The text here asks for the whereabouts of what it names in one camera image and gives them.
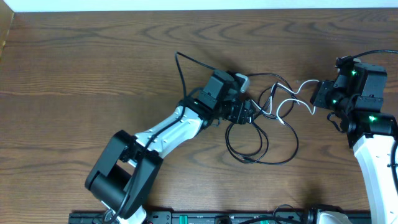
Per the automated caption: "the white cable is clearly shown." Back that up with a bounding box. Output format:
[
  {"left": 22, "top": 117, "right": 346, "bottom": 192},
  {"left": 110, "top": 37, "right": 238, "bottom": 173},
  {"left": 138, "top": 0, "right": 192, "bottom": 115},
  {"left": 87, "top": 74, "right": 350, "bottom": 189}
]
[{"left": 248, "top": 79, "right": 321, "bottom": 126}]

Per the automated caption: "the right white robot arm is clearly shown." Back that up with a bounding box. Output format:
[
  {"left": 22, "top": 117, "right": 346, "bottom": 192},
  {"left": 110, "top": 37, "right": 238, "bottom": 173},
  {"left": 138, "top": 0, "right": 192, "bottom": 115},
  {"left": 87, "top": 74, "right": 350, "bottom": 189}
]
[{"left": 310, "top": 61, "right": 397, "bottom": 223}]

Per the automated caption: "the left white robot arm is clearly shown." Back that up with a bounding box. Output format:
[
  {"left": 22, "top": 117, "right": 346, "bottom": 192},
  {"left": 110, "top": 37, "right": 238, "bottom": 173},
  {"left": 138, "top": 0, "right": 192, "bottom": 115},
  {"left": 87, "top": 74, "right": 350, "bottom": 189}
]
[{"left": 85, "top": 70, "right": 254, "bottom": 223}]

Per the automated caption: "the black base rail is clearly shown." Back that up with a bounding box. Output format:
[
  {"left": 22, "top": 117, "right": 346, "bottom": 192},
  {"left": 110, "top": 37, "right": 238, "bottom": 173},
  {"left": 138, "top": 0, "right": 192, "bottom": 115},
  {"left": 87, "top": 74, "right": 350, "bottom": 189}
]
[{"left": 68, "top": 205, "right": 371, "bottom": 224}]

